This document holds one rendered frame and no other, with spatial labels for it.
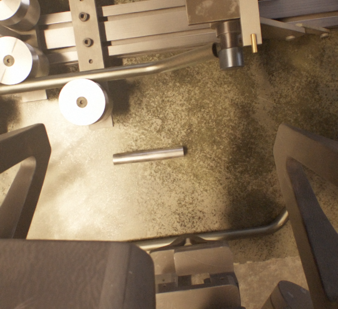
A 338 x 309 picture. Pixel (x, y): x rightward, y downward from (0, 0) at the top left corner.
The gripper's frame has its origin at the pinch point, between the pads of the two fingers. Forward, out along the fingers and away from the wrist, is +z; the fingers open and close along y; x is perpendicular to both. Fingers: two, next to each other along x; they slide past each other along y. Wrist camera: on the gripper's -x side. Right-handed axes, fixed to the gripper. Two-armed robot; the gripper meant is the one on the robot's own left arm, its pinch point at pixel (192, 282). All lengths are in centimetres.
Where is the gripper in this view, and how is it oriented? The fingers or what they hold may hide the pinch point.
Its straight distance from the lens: 34.8
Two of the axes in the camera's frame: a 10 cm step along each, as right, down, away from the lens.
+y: -1.3, -9.9, -1.0
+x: -9.9, 1.3, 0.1
